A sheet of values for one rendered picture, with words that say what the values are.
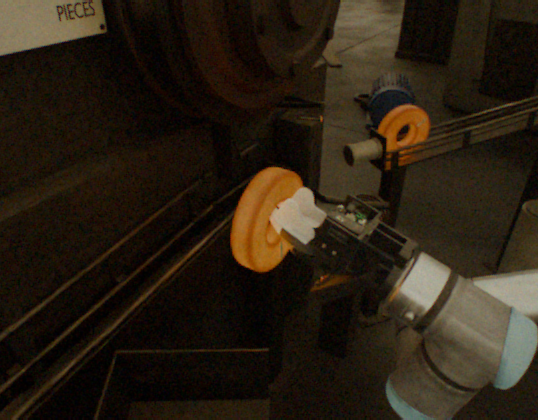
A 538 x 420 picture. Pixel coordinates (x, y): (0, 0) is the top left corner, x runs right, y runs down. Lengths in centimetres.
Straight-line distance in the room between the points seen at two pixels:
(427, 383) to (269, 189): 32
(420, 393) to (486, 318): 14
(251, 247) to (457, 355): 28
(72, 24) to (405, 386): 67
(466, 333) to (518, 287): 19
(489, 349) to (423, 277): 10
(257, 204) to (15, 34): 37
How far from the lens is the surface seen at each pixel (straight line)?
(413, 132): 130
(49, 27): 68
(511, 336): 57
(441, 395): 63
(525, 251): 146
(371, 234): 57
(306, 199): 61
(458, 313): 56
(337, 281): 62
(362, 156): 120
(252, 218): 57
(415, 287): 55
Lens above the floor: 119
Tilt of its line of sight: 33 degrees down
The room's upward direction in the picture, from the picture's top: straight up
